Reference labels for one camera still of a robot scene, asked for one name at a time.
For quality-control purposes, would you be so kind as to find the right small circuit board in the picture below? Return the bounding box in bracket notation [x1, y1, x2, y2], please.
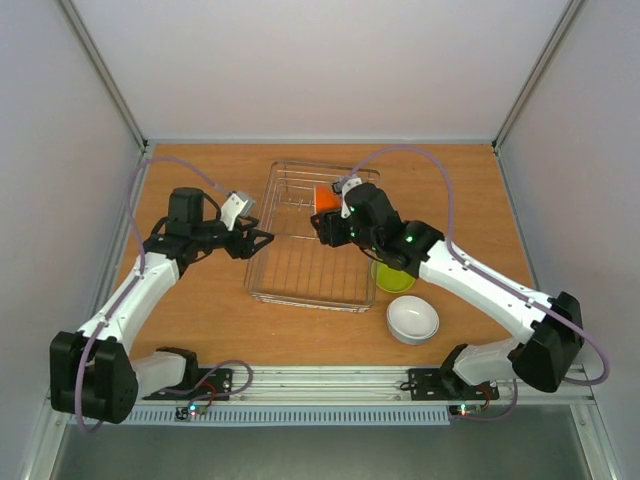
[448, 403, 488, 418]

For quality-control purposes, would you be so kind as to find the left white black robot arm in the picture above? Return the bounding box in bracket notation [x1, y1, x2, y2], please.
[49, 187, 274, 426]

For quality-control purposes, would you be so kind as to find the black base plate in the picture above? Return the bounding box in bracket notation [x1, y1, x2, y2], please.
[143, 368, 233, 401]
[407, 368, 500, 401]

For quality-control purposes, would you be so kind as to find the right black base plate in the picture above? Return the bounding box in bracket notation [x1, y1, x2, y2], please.
[407, 368, 500, 401]

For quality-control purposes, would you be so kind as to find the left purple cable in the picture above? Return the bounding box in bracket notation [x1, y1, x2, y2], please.
[72, 157, 254, 434]

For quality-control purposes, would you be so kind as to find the grey patterned bowl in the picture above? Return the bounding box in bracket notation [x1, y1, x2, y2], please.
[387, 321, 439, 346]

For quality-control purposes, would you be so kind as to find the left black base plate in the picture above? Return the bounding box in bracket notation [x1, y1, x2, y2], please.
[143, 368, 233, 401]

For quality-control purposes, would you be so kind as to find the right aluminium frame post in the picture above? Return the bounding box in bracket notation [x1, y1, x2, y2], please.
[491, 0, 587, 156]

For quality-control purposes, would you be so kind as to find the left aluminium frame post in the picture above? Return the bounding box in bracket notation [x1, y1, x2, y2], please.
[55, 0, 148, 153]

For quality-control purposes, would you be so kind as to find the aluminium frame post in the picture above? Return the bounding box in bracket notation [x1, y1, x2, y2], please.
[491, 0, 587, 156]
[55, 0, 148, 153]

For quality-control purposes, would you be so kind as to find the grey slotted cable duct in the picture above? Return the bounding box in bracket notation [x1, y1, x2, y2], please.
[124, 405, 450, 428]

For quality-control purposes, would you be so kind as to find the aluminium front rail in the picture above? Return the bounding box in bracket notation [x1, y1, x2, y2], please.
[47, 363, 597, 405]

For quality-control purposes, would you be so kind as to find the orange bowl white inside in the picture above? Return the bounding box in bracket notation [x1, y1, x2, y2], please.
[313, 185, 343, 216]

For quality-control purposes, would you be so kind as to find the metal wire dish rack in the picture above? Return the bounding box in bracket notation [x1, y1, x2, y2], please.
[245, 160, 376, 313]

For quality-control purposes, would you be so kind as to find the left small circuit board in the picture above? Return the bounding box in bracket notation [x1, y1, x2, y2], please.
[174, 404, 208, 421]

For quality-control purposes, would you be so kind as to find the small circuit board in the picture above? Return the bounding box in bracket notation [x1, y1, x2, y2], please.
[448, 403, 488, 418]
[174, 404, 208, 421]

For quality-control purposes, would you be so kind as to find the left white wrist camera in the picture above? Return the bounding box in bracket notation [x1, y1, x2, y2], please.
[220, 191, 255, 231]

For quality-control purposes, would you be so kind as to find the white ceramic bowl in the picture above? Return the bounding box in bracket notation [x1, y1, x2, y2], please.
[386, 295, 439, 323]

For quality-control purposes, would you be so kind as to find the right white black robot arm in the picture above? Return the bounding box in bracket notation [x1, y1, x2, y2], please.
[310, 177, 584, 398]

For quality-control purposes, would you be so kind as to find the lime green bowl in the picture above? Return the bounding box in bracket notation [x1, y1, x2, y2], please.
[370, 261, 416, 294]

